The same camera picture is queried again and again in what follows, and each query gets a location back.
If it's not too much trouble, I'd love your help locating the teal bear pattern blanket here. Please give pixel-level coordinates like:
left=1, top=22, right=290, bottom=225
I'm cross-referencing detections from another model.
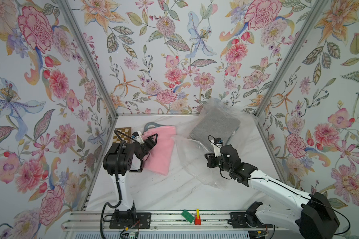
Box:
left=143, top=122, right=162, bottom=132

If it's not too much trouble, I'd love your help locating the pink blanket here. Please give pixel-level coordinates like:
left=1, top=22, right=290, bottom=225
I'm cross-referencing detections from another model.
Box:
left=142, top=125, right=176, bottom=176

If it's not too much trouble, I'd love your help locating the grey blanket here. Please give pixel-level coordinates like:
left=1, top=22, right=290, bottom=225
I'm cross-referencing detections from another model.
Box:
left=189, top=110, right=240, bottom=146

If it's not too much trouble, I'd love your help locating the clear plastic vacuum bag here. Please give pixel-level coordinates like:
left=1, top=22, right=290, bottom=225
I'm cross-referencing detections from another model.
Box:
left=173, top=98, right=258, bottom=189

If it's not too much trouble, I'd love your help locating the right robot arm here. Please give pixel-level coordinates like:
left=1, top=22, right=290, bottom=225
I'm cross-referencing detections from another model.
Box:
left=204, top=145, right=340, bottom=239

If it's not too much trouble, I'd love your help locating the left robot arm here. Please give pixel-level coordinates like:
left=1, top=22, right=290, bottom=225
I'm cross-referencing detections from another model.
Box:
left=103, top=130, right=158, bottom=212

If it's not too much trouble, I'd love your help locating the wooden chessboard box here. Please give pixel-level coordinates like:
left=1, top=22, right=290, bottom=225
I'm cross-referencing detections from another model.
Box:
left=112, top=127, right=132, bottom=143

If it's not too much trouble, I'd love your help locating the red yellow clip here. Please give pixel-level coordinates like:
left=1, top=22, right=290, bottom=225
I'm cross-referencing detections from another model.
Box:
left=194, top=209, right=201, bottom=226

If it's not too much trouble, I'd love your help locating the green tag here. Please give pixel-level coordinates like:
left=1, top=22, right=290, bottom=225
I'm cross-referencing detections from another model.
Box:
left=181, top=210, right=194, bottom=224

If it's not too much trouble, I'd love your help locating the small circuit board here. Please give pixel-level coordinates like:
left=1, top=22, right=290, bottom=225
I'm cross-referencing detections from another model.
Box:
left=120, top=231, right=139, bottom=239

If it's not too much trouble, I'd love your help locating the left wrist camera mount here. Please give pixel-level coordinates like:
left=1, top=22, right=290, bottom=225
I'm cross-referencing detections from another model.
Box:
left=132, top=131, right=144, bottom=144

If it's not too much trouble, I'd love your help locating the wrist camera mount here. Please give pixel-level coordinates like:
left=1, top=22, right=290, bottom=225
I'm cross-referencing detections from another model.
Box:
left=132, top=131, right=144, bottom=144
left=211, top=137, right=223, bottom=157

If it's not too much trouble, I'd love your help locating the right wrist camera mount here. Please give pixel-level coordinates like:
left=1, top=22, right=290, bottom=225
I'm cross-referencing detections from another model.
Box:
left=211, top=137, right=223, bottom=157

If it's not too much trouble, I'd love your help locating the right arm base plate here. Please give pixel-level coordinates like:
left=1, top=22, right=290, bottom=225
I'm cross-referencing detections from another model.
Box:
left=228, top=212, right=274, bottom=229

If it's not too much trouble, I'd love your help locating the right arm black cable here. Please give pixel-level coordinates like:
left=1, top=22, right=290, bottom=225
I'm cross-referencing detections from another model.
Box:
left=248, top=177, right=351, bottom=237

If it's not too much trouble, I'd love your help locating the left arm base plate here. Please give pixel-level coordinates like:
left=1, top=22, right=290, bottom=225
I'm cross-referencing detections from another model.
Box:
left=109, top=211, right=152, bottom=229

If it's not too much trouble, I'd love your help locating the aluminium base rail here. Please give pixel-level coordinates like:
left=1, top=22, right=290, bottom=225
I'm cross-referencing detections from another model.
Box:
left=62, top=210, right=280, bottom=232

